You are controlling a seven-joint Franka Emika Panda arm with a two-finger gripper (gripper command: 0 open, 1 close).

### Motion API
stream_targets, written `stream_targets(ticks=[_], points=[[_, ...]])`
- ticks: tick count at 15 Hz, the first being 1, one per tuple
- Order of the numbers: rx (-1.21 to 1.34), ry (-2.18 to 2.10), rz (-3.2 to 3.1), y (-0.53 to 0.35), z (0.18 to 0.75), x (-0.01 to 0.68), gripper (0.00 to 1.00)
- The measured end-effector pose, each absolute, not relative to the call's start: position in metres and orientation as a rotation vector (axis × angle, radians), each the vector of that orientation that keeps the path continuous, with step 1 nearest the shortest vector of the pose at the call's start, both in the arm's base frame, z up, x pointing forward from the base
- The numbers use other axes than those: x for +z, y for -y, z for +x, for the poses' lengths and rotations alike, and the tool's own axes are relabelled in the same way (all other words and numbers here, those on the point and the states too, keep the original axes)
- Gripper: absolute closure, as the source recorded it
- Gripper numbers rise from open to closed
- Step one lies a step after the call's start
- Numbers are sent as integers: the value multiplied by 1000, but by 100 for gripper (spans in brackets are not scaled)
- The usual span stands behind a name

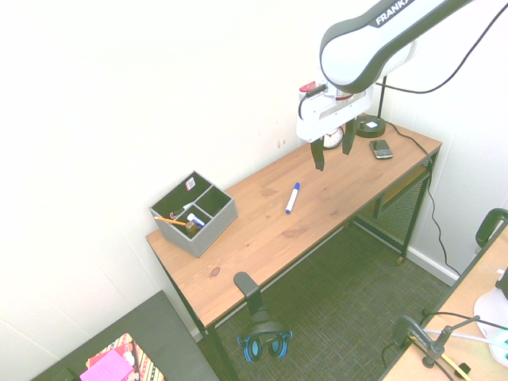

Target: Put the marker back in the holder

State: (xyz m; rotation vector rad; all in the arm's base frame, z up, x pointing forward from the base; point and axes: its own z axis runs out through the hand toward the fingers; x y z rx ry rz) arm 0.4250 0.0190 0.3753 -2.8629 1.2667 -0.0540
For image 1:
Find white marker with blue cap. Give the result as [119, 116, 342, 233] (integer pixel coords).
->
[284, 182, 302, 216]

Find black lamp base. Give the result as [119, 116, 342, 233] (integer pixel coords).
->
[355, 75, 388, 139]

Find orange pencil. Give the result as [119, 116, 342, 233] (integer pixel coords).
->
[153, 215, 188, 228]

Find grey desk organiser holder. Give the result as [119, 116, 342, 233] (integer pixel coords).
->
[148, 170, 239, 260]

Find wooden desk with black frame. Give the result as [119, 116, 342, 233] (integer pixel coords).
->
[145, 150, 443, 381]

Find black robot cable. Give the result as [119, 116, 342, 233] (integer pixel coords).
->
[375, 0, 508, 95]

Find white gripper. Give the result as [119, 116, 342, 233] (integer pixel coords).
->
[295, 83, 376, 173]

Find black and blue headphones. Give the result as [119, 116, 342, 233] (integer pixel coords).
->
[236, 306, 295, 364]

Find small black alarm clock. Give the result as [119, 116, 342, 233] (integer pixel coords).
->
[321, 125, 345, 150]

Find black lamp cable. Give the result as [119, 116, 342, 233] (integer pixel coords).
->
[383, 120, 462, 275]

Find black table clamp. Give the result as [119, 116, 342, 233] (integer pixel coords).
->
[475, 207, 508, 248]

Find white power strip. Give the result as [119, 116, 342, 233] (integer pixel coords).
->
[489, 328, 508, 367]

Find black clamp with camera arm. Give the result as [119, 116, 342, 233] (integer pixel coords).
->
[380, 311, 482, 369]

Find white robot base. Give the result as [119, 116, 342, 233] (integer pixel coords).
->
[473, 267, 508, 339]

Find black smartphone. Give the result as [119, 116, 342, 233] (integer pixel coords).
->
[368, 138, 394, 161]

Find black bench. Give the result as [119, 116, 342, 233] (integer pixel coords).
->
[29, 289, 221, 381]

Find pink sticky note pad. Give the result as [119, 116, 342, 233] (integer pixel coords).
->
[79, 348, 137, 381]

